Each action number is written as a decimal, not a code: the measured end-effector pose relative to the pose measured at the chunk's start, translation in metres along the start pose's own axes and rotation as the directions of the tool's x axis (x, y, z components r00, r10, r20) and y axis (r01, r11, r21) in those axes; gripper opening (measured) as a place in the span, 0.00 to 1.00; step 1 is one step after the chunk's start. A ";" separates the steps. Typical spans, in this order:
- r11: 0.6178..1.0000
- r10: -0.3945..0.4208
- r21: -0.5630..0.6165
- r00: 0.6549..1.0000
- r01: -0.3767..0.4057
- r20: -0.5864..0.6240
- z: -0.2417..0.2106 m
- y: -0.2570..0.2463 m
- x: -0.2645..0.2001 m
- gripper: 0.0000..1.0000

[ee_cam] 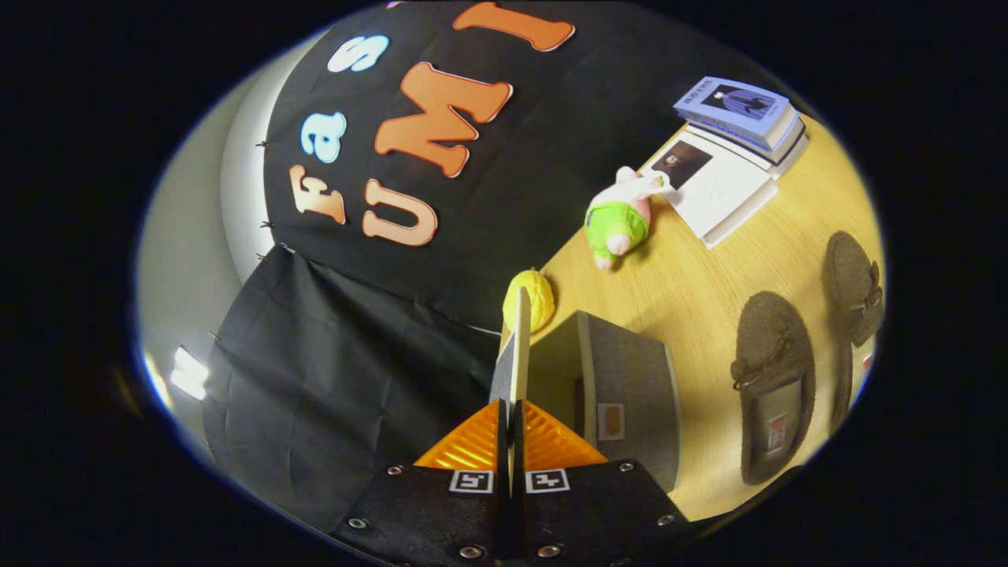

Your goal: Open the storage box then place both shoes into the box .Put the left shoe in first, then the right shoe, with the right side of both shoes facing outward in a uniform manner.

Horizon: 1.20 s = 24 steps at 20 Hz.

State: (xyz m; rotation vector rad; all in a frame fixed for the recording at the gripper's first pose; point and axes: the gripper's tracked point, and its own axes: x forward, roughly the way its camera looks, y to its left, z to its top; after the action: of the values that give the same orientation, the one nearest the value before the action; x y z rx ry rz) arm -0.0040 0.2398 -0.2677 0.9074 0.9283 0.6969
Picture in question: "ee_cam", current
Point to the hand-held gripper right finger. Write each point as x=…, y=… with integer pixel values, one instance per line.
x=591, y=512

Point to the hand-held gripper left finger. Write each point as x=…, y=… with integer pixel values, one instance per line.
x=441, y=512

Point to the grey fabric storage box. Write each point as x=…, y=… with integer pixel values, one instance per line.
x=630, y=394

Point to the brown fluffy shoe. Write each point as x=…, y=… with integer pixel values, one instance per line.
x=850, y=268
x=768, y=331

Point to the yellow plush toy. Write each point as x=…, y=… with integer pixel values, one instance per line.
x=539, y=299

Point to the ceiling light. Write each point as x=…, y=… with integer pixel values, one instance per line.
x=189, y=374

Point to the pink and green plush toy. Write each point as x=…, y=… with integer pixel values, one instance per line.
x=622, y=220

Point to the white book with dark photo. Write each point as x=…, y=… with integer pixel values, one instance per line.
x=728, y=193

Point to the white paperback book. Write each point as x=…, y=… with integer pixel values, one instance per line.
x=790, y=162

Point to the blue paperback book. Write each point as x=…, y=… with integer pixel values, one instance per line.
x=795, y=135

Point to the blue book with figure cover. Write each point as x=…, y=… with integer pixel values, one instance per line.
x=732, y=98

